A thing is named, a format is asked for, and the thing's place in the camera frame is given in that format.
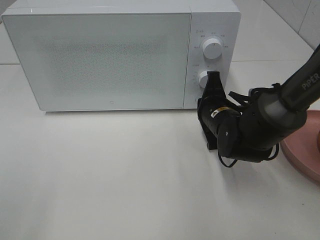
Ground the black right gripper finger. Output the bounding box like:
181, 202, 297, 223
206, 70, 223, 88

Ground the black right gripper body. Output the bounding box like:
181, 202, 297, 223
197, 84, 232, 125

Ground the white microwave knob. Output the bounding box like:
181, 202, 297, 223
201, 36, 223, 60
197, 70, 208, 89

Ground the pink round plate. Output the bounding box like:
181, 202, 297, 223
280, 110, 320, 184

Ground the white microwave door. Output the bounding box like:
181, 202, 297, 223
3, 13, 191, 111

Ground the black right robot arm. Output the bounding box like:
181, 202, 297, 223
197, 48, 320, 163

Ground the white microwave oven body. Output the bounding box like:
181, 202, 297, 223
1, 0, 241, 111

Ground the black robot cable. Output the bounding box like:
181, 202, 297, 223
216, 83, 281, 168

